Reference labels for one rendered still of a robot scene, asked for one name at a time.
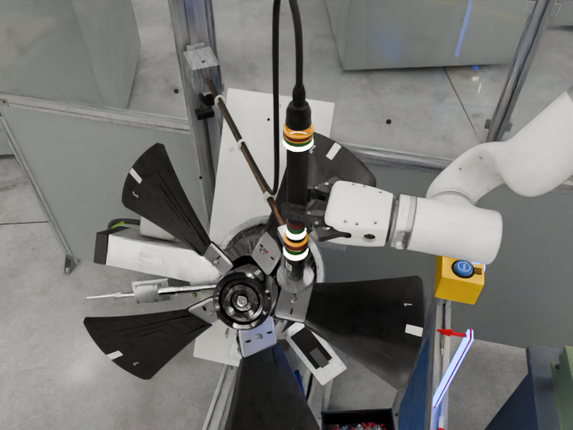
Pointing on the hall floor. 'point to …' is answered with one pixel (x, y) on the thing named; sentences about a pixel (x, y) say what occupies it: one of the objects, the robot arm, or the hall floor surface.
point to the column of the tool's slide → (211, 133)
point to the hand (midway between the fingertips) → (296, 201)
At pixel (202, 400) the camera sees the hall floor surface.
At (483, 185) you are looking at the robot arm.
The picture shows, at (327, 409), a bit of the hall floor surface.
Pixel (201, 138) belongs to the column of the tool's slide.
